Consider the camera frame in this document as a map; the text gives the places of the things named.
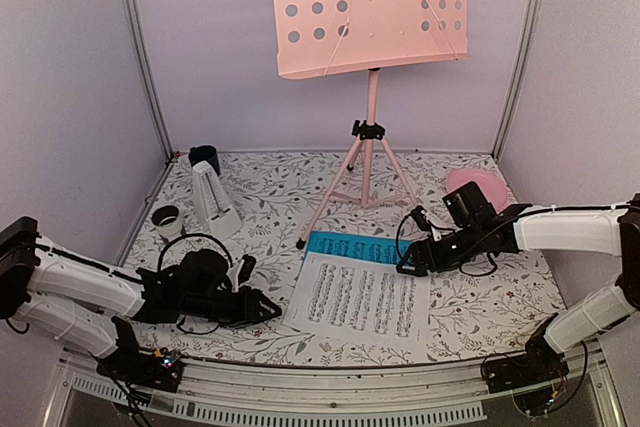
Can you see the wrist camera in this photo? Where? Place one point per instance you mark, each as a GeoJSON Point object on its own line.
{"type": "Point", "coordinates": [421, 219]}
{"type": "Point", "coordinates": [241, 273]}

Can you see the right aluminium frame post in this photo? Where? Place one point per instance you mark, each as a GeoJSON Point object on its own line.
{"type": "Point", "coordinates": [531, 16]}

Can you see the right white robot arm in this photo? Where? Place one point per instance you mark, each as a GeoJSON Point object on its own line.
{"type": "Point", "coordinates": [612, 230]}

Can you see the white sheet music page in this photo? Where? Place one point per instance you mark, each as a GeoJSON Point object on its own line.
{"type": "Point", "coordinates": [356, 300]}

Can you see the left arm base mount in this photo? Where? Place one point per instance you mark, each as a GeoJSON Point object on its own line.
{"type": "Point", "coordinates": [160, 370]}

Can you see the aluminium frame post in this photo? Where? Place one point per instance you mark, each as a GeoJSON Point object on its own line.
{"type": "Point", "coordinates": [531, 16]}
{"type": "Point", "coordinates": [132, 14]}

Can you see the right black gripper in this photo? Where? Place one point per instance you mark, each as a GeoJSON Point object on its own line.
{"type": "Point", "coordinates": [418, 250]}

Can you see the dark blue mug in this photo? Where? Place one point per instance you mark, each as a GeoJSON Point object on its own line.
{"type": "Point", "coordinates": [205, 153]}

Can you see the left aluminium frame post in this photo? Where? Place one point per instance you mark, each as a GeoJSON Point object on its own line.
{"type": "Point", "coordinates": [132, 14]}

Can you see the pink music stand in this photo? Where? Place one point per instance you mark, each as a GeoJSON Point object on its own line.
{"type": "Point", "coordinates": [318, 38]}

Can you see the aluminium front rail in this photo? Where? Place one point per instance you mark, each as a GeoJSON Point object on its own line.
{"type": "Point", "coordinates": [236, 394]}

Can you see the white metronome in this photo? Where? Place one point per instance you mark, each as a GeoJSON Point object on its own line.
{"type": "Point", "coordinates": [215, 211]}

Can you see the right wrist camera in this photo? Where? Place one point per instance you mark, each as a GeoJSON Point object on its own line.
{"type": "Point", "coordinates": [421, 219]}

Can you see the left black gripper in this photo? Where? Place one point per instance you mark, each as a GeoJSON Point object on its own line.
{"type": "Point", "coordinates": [250, 309]}

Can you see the floral table mat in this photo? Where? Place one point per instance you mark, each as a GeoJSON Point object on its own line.
{"type": "Point", "coordinates": [485, 307]}

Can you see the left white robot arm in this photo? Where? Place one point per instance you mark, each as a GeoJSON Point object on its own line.
{"type": "Point", "coordinates": [92, 305]}

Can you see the white paper cup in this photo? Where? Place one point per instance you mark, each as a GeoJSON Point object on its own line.
{"type": "Point", "coordinates": [168, 222]}

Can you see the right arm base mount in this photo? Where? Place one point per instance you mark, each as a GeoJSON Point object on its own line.
{"type": "Point", "coordinates": [525, 372]}

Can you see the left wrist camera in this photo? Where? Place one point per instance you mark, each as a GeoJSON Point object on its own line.
{"type": "Point", "coordinates": [241, 273]}

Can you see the blue sheet music page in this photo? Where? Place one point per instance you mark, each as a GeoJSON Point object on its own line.
{"type": "Point", "coordinates": [367, 248]}

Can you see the pink plate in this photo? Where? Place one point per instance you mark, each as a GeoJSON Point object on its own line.
{"type": "Point", "coordinates": [493, 188]}

